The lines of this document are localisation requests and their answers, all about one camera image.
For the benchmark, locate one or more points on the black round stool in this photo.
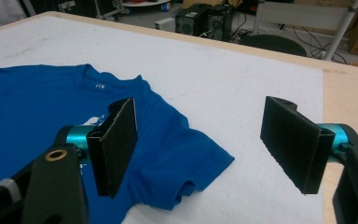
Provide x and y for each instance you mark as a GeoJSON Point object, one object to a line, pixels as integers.
{"type": "Point", "coordinates": [273, 45]}

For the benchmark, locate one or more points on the white metal frame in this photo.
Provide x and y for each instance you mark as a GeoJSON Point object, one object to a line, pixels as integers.
{"type": "Point", "coordinates": [301, 14]}

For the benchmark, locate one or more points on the small white box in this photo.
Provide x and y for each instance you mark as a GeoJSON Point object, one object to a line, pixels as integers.
{"type": "Point", "coordinates": [165, 24]}

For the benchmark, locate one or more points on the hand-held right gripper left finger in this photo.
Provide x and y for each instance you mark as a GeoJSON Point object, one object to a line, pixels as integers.
{"type": "Point", "coordinates": [118, 146]}

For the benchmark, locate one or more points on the black computer tower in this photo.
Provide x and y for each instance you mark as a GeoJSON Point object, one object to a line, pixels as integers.
{"type": "Point", "coordinates": [220, 23]}
{"type": "Point", "coordinates": [189, 21]}

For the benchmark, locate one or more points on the black equipment case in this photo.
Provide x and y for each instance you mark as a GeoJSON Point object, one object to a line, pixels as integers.
{"type": "Point", "coordinates": [80, 7]}

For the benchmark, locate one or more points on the blue t-shirt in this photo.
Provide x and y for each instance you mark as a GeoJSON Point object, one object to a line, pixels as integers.
{"type": "Point", "coordinates": [28, 105]}

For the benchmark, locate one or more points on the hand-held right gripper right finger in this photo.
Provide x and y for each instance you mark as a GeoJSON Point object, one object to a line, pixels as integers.
{"type": "Point", "coordinates": [292, 140]}

